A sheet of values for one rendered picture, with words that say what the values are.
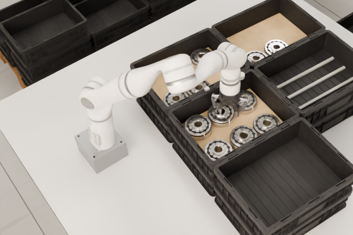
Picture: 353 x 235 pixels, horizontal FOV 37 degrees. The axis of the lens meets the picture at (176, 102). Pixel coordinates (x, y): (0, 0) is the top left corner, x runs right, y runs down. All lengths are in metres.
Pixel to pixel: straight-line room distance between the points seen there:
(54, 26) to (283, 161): 1.66
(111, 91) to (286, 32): 1.00
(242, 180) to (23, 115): 1.02
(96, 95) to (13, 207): 1.33
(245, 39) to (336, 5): 1.67
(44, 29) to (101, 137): 1.24
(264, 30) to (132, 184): 0.92
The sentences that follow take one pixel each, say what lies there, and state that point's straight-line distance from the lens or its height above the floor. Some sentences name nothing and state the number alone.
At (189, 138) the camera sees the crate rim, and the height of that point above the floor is 0.93.
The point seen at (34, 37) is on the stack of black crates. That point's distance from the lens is 3.07.
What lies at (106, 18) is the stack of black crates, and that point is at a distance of 3.25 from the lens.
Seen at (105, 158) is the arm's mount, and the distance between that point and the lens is 2.07.
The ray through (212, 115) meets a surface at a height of 0.86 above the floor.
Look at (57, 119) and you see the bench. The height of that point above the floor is 0.70.
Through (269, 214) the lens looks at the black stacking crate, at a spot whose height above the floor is 0.83.
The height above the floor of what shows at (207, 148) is 0.86.
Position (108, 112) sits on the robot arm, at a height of 0.99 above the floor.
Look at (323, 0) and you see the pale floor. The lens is 3.98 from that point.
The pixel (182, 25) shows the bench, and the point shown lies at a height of 0.70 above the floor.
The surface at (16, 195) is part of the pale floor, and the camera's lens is 3.02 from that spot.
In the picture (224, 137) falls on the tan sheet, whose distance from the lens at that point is 2.01.
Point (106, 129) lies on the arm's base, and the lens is 1.97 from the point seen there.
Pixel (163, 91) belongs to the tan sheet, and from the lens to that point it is 2.17.
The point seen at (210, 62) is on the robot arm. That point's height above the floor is 1.27.
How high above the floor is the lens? 2.44
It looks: 49 degrees down
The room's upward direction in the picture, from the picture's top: 5 degrees counter-clockwise
